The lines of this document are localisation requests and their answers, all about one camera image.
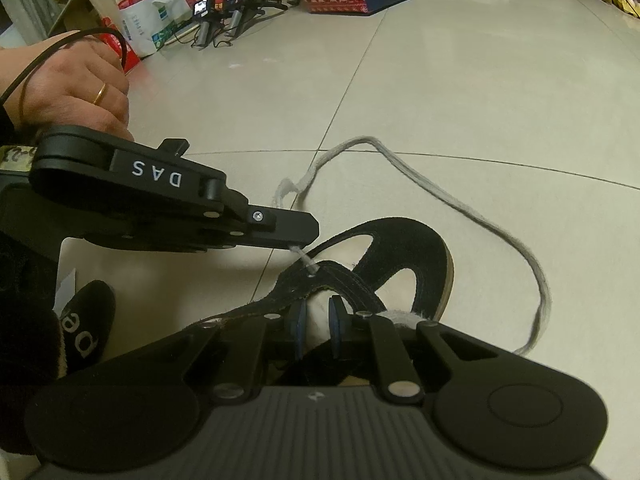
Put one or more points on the person's left hand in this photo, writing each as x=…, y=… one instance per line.
x=65, y=85

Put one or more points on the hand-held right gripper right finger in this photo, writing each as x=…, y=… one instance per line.
x=336, y=327

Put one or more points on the black and beige shoe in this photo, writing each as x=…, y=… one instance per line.
x=410, y=245

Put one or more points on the white shopping bag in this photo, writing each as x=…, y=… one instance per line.
x=142, y=20

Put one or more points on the black slipper with white print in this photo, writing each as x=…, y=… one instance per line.
x=85, y=320

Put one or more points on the grey white shoelace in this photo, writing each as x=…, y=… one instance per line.
x=530, y=260

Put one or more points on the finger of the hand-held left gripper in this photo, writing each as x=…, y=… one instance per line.
x=285, y=230
x=200, y=240

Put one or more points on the person's dark clothing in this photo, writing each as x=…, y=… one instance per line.
x=25, y=360

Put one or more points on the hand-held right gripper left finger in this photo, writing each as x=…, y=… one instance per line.
x=300, y=327

